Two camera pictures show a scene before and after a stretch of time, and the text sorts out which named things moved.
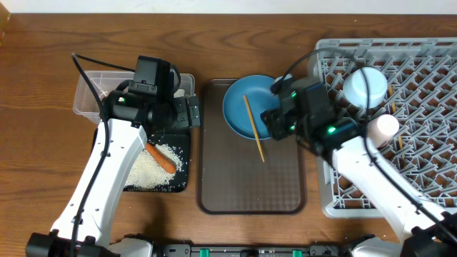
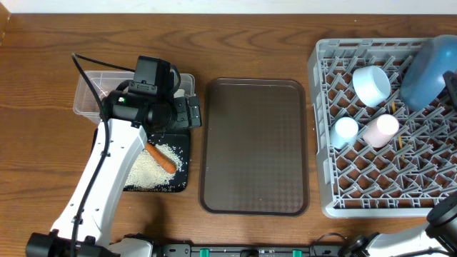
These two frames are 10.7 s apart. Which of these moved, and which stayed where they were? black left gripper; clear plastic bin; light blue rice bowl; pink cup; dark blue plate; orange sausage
Moved: light blue rice bowl; dark blue plate
Stayed: pink cup; clear plastic bin; orange sausage; black left gripper
